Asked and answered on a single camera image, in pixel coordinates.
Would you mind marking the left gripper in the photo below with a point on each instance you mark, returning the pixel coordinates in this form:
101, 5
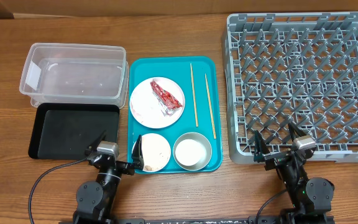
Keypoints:
129, 168

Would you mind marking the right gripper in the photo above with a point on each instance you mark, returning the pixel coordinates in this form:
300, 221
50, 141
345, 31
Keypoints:
261, 150

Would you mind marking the small pink bowl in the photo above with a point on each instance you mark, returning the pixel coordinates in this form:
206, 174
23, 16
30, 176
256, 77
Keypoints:
156, 152

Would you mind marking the large pink plate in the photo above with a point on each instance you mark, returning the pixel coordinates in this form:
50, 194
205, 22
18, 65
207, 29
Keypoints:
149, 109

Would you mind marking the red snack wrapper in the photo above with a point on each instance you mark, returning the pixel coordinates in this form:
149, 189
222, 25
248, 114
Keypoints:
166, 100

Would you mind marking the grey bowl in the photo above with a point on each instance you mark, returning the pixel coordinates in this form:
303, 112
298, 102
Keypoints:
204, 141

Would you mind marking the wooden chopstick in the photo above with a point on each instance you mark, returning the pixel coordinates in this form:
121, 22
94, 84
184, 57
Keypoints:
210, 106
193, 94

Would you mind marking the white cup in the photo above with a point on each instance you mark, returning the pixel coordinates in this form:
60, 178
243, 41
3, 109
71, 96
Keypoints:
189, 152

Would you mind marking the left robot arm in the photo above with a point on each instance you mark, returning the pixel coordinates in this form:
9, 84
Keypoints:
95, 198

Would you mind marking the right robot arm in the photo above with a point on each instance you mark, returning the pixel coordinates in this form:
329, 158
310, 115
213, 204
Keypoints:
311, 198

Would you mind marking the black food waste tray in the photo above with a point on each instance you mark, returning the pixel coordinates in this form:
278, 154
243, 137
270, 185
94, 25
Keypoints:
65, 130

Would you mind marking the grey dishwasher rack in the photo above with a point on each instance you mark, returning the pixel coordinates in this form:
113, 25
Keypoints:
300, 68

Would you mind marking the clear plastic waste bin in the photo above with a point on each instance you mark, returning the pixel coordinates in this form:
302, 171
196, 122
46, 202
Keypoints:
75, 73

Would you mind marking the teal serving tray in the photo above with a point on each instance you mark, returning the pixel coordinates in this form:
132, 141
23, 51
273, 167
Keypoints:
178, 70

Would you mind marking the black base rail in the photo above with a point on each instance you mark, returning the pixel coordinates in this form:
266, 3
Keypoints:
197, 221

